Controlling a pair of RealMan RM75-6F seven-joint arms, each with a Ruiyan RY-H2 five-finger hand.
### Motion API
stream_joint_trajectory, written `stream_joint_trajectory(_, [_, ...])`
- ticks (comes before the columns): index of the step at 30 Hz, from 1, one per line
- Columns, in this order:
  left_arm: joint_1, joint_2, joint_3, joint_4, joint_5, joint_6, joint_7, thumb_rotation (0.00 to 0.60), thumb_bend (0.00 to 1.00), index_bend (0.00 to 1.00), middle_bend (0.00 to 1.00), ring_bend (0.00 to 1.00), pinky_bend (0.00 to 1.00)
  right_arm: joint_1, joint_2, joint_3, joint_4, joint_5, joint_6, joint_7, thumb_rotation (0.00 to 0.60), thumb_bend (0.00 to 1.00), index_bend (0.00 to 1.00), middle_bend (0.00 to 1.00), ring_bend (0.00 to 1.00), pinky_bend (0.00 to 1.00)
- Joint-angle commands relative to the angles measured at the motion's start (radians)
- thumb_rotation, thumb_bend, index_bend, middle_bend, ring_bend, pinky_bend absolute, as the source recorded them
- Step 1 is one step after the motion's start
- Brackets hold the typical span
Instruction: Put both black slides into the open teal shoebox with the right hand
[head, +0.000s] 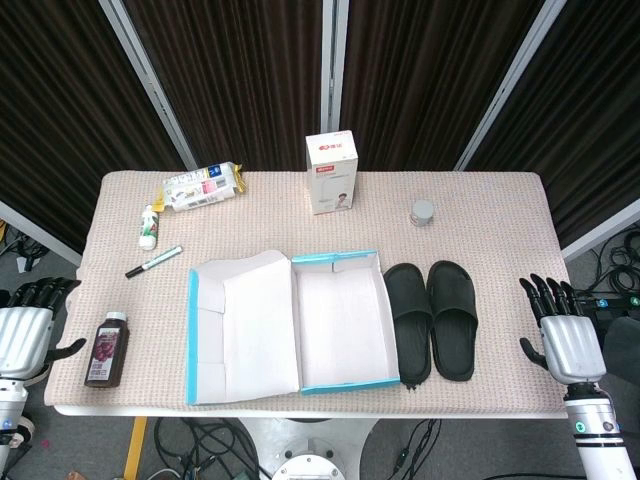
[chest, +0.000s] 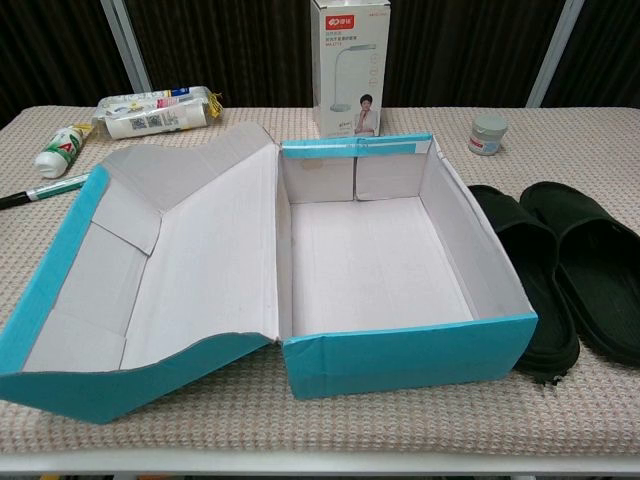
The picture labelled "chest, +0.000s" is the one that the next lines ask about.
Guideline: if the green black marker pen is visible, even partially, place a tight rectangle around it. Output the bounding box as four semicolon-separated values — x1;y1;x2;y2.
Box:
0;172;91;211

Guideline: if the white desk lamp carton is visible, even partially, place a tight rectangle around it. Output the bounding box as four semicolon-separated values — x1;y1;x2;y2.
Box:
309;0;392;139

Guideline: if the white green bottle red letter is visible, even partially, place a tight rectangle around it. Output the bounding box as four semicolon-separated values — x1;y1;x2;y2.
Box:
33;125;85;180

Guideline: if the teal cardboard shoe box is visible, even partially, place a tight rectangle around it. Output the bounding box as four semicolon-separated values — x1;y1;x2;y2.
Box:
0;121;540;412

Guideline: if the white tube with QR code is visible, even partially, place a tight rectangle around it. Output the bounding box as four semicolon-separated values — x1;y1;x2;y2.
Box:
103;102;209;140

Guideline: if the small white cream jar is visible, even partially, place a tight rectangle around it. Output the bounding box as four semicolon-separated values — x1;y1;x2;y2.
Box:
467;114;507;157

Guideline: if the clear plastic toiletry pack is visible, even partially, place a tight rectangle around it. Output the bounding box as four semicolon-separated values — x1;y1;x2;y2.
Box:
96;84;215;141

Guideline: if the black rubber slipper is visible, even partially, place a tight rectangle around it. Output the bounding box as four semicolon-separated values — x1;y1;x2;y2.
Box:
519;181;640;369
466;184;581;389

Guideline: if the dark brown curtain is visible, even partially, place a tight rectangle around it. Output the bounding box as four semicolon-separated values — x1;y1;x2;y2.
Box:
0;0;640;129

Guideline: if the beige waffle tablecloth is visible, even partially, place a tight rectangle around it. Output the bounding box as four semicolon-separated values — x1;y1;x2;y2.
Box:
0;104;640;454

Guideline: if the white metal frame post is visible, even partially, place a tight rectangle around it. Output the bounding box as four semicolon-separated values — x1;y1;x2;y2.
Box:
527;0;586;109
99;0;151;96

